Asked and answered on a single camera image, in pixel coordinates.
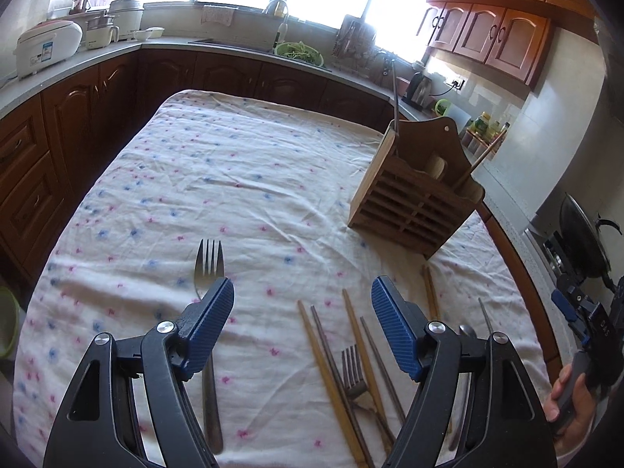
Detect steel utensil thin handle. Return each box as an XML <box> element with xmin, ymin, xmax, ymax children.
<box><xmin>478</xmin><ymin>297</ymin><xmax>494</xmax><ymax>335</ymax></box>

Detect light wooden chopstick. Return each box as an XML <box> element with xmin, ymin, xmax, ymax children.
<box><xmin>296</xmin><ymin>300</ymin><xmax>367</xmax><ymax>467</ymax></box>
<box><xmin>341</xmin><ymin>287</ymin><xmax>396</xmax><ymax>454</ymax></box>

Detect steel fork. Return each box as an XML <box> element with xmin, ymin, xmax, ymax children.
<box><xmin>193</xmin><ymin>239</ymin><xmax>224</xmax><ymax>455</ymax></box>
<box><xmin>342</xmin><ymin>344</ymin><xmax>395</xmax><ymax>453</ymax></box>

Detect person's right hand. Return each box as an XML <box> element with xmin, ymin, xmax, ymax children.
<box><xmin>541</xmin><ymin>362</ymin><xmax>599</xmax><ymax>457</ymax></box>

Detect gas stove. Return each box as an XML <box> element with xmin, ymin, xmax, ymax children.
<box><xmin>523</xmin><ymin>225</ymin><xmax>585</xmax><ymax>285</ymax></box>

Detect black wok on stove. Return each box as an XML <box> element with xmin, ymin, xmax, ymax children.
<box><xmin>560</xmin><ymin>193</ymin><xmax>622</xmax><ymax>278</ymax></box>

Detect grey countertop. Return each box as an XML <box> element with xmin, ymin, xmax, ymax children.
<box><xmin>1</xmin><ymin>37</ymin><xmax>574</xmax><ymax>367</ymax></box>

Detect green plastic bin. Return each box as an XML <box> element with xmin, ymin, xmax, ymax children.
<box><xmin>0</xmin><ymin>286</ymin><xmax>25</xmax><ymax>360</ymax></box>

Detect chopstick in holder right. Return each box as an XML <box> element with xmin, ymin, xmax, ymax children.
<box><xmin>453</xmin><ymin>143</ymin><xmax>497</xmax><ymax>191</ymax></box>

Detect wooden utensil holder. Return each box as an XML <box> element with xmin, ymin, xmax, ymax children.
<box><xmin>348</xmin><ymin>117</ymin><xmax>486</xmax><ymax>259</ymax></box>

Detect condiment bottles rack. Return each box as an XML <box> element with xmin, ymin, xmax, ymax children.
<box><xmin>459</xmin><ymin>112</ymin><xmax>510</xmax><ymax>160</ymax></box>

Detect white plastic jug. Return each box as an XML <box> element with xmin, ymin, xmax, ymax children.
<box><xmin>443</xmin><ymin>105</ymin><xmax>472</xmax><ymax>132</ymax></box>

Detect steel utensil in holder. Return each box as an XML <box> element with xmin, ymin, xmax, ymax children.
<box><xmin>390</xmin><ymin>54</ymin><xmax>400</xmax><ymax>145</ymax></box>

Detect black electric kettle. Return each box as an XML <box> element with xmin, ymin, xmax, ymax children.
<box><xmin>403</xmin><ymin>71</ymin><xmax>431</xmax><ymax>110</ymax></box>

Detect floral white tablecloth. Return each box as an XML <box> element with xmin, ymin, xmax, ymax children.
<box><xmin>13</xmin><ymin>91</ymin><xmax>551</xmax><ymax>467</ymax></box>

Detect lower wooden cabinets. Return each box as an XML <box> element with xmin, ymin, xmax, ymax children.
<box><xmin>1</xmin><ymin>48</ymin><xmax>392</xmax><ymax>284</ymax></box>

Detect wooden cabinets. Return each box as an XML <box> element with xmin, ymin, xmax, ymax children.
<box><xmin>1</xmin><ymin>48</ymin><xmax>392</xmax><ymax>284</ymax></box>
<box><xmin>427</xmin><ymin>0</ymin><xmax>597</xmax><ymax>88</ymax></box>

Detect upper wooden cabinets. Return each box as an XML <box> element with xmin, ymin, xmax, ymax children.
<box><xmin>427</xmin><ymin>0</ymin><xmax>597</xmax><ymax>88</ymax></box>

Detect dish drying rack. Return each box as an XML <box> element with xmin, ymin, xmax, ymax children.
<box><xmin>332</xmin><ymin>15</ymin><xmax>391</xmax><ymax>82</ymax></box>

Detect green vegetable bowl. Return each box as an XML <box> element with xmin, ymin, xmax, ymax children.
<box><xmin>274</xmin><ymin>41</ymin><xmax>325</xmax><ymax>67</ymax></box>

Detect sink faucet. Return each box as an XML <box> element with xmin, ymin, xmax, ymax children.
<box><xmin>262</xmin><ymin>0</ymin><xmax>289</xmax><ymax>50</ymax></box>

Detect white rice cooker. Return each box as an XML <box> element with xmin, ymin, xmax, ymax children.
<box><xmin>13</xmin><ymin>20</ymin><xmax>83</xmax><ymax>78</ymax></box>

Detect white blender appliance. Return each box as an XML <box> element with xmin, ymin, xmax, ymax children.
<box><xmin>83</xmin><ymin>11</ymin><xmax>119</xmax><ymax>50</ymax></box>

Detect round white cooker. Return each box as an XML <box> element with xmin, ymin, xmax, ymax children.
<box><xmin>108</xmin><ymin>0</ymin><xmax>144</xmax><ymax>41</ymax></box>

